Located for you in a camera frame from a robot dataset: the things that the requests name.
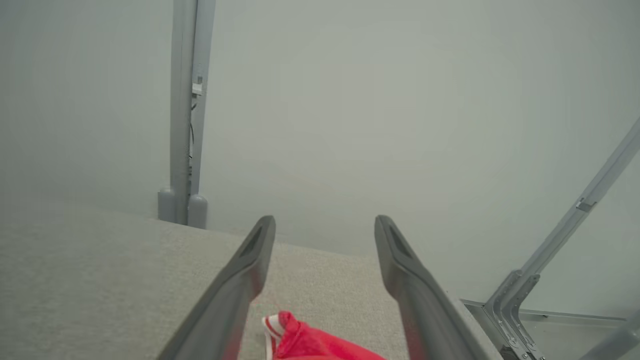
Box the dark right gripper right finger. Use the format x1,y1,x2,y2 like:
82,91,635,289
374,215,503,360

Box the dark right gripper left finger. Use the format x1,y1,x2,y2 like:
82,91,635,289
157,215,277,360

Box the red shorts with white stripe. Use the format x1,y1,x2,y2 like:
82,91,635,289
262,310,388,360

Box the grey metal frame corner brace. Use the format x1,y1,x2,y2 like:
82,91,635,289
460,117,640,360

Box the grey metal frame post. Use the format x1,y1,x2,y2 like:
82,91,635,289
158,0,217,230

